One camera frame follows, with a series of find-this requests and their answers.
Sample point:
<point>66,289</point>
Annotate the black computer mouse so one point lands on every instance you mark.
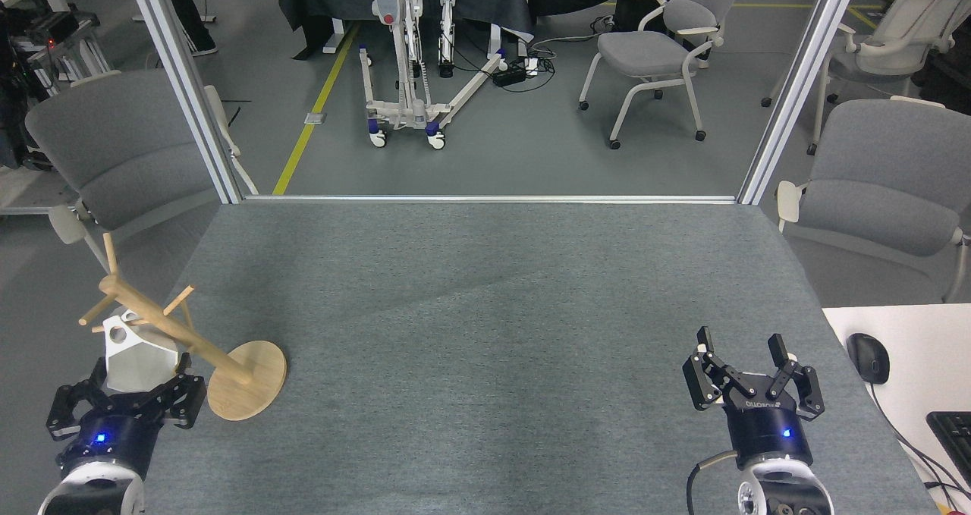
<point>868,357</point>

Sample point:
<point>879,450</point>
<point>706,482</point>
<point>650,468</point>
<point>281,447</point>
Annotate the silver aluminium rail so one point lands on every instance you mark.
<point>493,199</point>

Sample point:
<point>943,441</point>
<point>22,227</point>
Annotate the person's legs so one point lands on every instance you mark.
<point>190,22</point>

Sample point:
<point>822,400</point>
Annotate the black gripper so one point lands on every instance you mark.
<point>766,431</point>
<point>114,435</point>

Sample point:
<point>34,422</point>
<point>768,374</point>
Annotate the grey office chair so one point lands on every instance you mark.
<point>129,158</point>
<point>645,48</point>
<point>887,56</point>
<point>887,181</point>

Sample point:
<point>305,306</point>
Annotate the white stand on wheels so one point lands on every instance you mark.
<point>413,109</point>

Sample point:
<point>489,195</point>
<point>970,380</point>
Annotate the wooden cup rack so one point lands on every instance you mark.
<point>246,386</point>

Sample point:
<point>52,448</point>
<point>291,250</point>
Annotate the white faceted cup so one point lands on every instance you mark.
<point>140,363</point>

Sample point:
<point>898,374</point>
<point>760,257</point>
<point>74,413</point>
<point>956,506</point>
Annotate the silver aluminium post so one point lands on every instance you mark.
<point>796,90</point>
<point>186,83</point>

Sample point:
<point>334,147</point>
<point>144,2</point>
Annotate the dark equipment rack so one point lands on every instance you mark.
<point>53,37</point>

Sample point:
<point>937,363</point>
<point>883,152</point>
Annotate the white desk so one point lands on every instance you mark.
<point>925,348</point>

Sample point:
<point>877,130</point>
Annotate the black keyboard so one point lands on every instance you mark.
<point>956,439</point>

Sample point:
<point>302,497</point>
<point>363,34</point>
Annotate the black power strip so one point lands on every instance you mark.
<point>512,73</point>

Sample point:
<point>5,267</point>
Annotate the grey floor outlet plate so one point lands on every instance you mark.
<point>315,118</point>

